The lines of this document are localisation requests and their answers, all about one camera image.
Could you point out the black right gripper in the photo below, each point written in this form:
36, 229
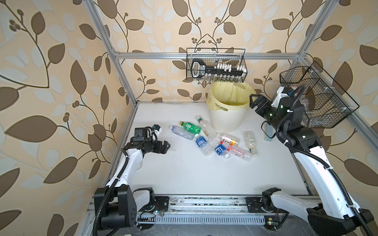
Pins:
253, 104

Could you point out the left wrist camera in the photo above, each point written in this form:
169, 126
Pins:
149, 132

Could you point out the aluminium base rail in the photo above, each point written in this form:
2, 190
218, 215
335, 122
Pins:
215, 215

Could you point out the tea bottle yellow white label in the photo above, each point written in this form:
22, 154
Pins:
229, 139

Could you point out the clear bluish bottle lying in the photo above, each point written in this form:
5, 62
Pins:
178, 130

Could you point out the black wire basket wall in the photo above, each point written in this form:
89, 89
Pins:
327, 102
214, 55

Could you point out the clear bottle green band label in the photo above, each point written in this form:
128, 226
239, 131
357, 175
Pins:
250, 142

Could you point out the clear bottle red cap red print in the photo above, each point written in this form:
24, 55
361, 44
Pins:
237, 151

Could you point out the green bottle yellow cap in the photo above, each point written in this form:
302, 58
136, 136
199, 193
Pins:
190, 127

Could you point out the yellow bin liner bag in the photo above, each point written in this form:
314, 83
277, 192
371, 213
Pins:
227, 96

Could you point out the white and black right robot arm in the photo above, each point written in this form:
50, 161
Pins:
338, 213

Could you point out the clear bottle green red neck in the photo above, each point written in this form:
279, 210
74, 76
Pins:
207, 128

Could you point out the water bottle blue label white cap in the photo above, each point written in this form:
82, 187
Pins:
203, 145

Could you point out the small bottle blue label white cap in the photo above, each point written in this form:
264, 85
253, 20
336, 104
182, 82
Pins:
221, 150

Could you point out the black wire basket back wall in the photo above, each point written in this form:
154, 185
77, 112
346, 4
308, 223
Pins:
214, 55

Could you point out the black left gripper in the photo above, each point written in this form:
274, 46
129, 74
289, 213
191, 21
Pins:
164, 148

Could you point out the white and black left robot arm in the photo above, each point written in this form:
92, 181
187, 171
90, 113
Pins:
116, 205

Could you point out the black rack of white vials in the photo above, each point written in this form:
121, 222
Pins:
200, 70

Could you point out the black wire basket right wall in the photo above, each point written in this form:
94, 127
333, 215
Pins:
327, 102

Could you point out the white ribbed waste bin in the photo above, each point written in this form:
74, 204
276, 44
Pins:
227, 118

